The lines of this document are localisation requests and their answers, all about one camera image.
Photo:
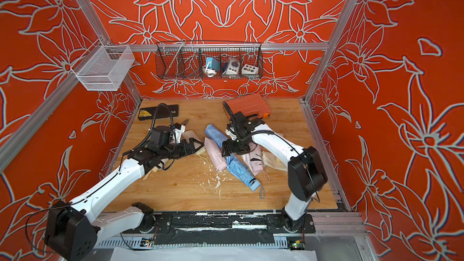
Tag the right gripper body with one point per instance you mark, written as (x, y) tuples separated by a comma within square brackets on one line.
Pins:
[(238, 146)]

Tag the pink sleeved umbrella short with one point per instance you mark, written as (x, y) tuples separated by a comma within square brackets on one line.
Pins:
[(254, 162)]

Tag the white mesh basket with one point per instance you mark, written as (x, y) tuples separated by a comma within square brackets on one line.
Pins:
[(104, 68)]

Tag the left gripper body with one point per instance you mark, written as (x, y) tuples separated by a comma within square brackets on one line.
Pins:
[(177, 150)]

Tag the black wire wall basket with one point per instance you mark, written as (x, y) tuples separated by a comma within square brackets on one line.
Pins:
[(194, 60)]

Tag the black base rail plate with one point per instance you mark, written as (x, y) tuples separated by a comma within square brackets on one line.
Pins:
[(268, 229)]

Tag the cream sleeved umbrella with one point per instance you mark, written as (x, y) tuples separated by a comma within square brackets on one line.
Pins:
[(190, 134)]

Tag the red plastic tool case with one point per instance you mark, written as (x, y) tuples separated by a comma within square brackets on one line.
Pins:
[(252, 105)]

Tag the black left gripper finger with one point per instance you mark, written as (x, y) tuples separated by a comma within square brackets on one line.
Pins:
[(192, 142), (199, 151)]

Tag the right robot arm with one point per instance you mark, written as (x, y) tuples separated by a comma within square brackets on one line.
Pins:
[(306, 174)]

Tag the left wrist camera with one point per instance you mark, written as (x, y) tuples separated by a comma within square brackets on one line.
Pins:
[(178, 130)]

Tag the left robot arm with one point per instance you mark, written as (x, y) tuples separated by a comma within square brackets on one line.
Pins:
[(74, 228)]

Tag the beige black unsleeved umbrella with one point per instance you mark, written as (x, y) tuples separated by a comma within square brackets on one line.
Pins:
[(152, 171)]

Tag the cream sleeve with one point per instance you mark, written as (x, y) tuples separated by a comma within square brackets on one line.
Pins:
[(272, 161)]

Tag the blue sleeved umbrella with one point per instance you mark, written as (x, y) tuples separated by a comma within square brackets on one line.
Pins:
[(241, 172)]

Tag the blue sleeve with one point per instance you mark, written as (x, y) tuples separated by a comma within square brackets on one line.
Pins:
[(212, 132)]

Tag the black yellow tool box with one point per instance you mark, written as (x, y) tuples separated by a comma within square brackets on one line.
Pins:
[(149, 112)]

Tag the pink sleeved umbrella long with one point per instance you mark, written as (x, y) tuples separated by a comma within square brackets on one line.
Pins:
[(215, 155)]

